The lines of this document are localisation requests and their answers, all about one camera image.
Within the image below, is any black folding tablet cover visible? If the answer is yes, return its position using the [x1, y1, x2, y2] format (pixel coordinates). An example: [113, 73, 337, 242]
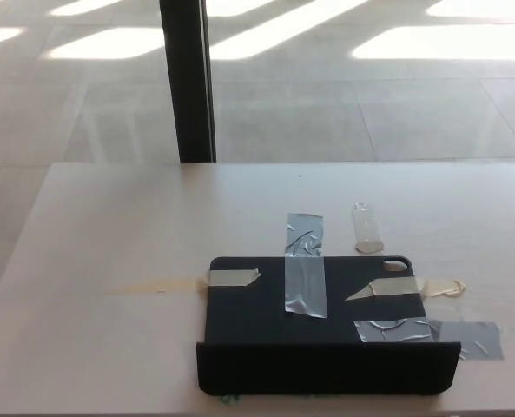
[195, 255, 462, 397]

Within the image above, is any long grey duct tape strip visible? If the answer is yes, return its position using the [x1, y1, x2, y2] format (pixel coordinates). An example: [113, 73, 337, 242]
[284, 212, 329, 319]

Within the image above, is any wide grey duct tape strip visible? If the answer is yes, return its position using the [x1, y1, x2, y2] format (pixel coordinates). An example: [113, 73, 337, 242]
[353, 318, 505, 361]

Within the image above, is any beige tape strip pointed end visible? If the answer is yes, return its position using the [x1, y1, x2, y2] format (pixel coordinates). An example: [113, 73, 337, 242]
[344, 276, 467, 302]

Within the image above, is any clear tape strip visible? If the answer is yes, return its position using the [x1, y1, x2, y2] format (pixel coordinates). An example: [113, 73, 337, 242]
[351, 202, 385, 255]

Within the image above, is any black vertical pillar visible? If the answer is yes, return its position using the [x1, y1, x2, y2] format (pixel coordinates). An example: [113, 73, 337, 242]
[159, 0, 218, 164]

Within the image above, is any beige tape strip blunt end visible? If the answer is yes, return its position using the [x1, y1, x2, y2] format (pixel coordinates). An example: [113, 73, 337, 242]
[104, 268, 261, 297]

